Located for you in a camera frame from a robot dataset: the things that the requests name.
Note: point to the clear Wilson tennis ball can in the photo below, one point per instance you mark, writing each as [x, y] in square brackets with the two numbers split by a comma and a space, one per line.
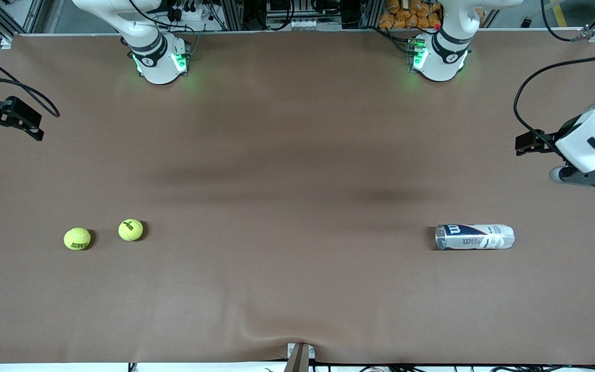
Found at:
[478, 237]

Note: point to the brown table cover sheet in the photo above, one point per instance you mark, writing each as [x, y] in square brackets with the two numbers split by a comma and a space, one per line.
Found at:
[297, 155]

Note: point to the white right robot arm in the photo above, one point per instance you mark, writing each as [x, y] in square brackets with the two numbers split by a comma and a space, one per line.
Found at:
[158, 67]

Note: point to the metal table edge bracket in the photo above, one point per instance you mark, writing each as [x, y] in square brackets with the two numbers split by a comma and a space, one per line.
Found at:
[300, 359]

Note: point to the yellow tennis ball Wilson logo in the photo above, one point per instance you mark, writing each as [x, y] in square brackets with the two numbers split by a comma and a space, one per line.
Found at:
[130, 230]

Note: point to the white power strip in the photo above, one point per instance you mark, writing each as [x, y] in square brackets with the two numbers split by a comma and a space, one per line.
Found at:
[194, 14]

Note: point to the orange netted bag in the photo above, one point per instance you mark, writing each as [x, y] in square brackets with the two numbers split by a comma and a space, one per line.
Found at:
[411, 15]

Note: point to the white terminal block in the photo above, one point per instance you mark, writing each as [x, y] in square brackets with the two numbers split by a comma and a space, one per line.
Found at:
[302, 24]

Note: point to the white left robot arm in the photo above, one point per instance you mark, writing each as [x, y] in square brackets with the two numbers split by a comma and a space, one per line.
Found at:
[447, 62]

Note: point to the yellow tennis ball two-line print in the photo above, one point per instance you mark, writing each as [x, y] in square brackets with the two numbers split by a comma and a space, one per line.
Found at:
[77, 238]

